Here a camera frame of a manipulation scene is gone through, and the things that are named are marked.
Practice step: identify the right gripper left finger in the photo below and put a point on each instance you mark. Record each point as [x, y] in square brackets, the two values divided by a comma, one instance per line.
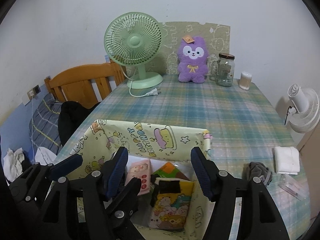
[108, 203]

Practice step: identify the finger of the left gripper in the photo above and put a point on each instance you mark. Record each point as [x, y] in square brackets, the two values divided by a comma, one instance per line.
[75, 210]
[34, 183]

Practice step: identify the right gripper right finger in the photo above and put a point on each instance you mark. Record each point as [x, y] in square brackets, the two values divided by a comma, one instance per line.
[259, 218]

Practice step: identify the pink pouch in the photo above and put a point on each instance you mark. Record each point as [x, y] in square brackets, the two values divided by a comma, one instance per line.
[141, 170]

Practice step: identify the grey and white sock bundle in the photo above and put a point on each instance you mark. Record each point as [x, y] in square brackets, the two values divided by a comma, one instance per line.
[258, 169]

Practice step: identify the white crumpled clothes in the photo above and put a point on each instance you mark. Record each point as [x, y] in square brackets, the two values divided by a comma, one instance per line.
[15, 163]

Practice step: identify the clear plastic pen case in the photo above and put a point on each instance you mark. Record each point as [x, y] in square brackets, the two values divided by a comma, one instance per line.
[291, 186]

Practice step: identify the blue plaid pillow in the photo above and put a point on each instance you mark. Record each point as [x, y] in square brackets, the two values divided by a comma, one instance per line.
[43, 127]

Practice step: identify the cartoon animal tissue pack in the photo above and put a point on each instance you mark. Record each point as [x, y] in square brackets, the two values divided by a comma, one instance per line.
[172, 217]

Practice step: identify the orange green packet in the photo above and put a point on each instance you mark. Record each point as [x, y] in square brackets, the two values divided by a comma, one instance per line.
[168, 170]

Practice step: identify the folded white towel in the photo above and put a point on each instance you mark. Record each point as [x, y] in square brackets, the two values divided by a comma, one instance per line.
[286, 160]

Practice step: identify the plaid tablecloth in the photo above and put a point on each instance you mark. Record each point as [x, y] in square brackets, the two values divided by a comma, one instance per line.
[244, 125]

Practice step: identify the black chair back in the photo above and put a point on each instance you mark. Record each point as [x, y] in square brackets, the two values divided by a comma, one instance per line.
[72, 114]

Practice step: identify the white standing fan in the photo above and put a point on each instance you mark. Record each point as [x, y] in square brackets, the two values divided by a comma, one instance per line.
[304, 110]

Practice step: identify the cotton swab container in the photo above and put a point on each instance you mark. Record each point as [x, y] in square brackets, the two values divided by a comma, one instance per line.
[245, 80]

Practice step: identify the glass mason jar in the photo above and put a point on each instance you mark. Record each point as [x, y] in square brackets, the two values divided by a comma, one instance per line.
[224, 73]

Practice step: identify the green desk fan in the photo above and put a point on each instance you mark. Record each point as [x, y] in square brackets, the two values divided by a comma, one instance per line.
[134, 39]

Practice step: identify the purple plush toy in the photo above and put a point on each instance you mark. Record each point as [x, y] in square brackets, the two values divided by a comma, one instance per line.
[192, 60]

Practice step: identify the beige patterned board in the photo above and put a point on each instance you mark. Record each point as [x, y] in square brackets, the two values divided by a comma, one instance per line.
[215, 38]

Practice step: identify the wall power outlet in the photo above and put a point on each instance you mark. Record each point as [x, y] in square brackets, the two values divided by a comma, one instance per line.
[33, 92]

